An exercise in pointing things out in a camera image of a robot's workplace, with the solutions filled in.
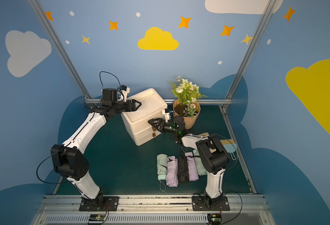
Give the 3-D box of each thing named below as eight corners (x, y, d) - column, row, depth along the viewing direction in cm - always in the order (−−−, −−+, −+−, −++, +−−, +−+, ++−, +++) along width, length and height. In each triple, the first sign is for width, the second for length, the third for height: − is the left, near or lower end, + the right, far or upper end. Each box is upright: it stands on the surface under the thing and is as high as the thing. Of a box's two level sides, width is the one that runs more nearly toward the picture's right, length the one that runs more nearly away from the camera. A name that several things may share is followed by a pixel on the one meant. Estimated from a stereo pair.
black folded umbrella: (177, 183, 81) (178, 181, 78) (176, 158, 91) (177, 155, 88) (188, 183, 81) (189, 181, 78) (186, 158, 91) (187, 155, 88)
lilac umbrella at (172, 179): (166, 187, 80) (166, 185, 78) (166, 157, 92) (166, 155, 89) (178, 187, 80) (179, 185, 78) (177, 158, 92) (177, 155, 89)
